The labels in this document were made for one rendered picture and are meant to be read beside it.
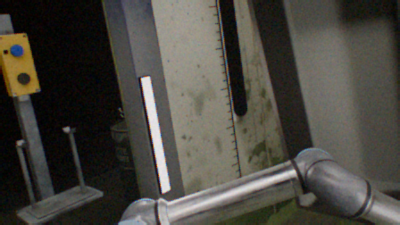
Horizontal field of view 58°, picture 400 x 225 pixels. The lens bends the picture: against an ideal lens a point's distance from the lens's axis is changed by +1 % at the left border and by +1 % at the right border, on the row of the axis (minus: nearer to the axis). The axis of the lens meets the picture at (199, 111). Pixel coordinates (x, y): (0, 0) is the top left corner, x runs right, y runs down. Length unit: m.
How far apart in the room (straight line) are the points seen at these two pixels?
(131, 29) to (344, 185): 1.23
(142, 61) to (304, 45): 0.84
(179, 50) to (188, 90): 0.23
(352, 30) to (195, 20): 0.84
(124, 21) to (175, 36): 0.32
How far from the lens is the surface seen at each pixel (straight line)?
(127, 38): 1.83
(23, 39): 1.77
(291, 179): 1.16
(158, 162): 1.91
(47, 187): 1.89
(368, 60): 1.89
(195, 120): 2.08
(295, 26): 1.97
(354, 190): 1.07
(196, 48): 2.11
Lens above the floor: 1.40
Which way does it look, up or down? 11 degrees down
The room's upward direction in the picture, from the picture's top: 9 degrees counter-clockwise
